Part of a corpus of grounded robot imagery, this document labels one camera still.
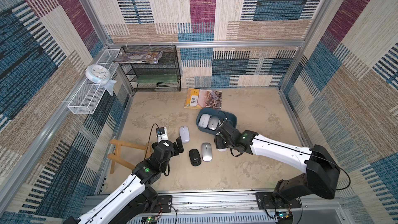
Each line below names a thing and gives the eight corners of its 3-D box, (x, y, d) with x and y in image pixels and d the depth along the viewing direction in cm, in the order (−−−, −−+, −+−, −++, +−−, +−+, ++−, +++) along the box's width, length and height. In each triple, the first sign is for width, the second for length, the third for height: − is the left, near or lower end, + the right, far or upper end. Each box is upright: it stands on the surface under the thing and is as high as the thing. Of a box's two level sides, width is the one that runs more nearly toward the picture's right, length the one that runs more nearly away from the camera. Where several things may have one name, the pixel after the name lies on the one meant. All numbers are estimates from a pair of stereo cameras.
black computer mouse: (192, 167, 86) (192, 166, 84) (188, 152, 92) (187, 150, 90) (202, 164, 87) (202, 163, 85) (197, 149, 93) (197, 147, 91)
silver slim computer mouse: (201, 161, 88) (201, 160, 87) (201, 144, 95) (201, 142, 93) (212, 161, 88) (212, 160, 87) (211, 144, 95) (211, 142, 93)
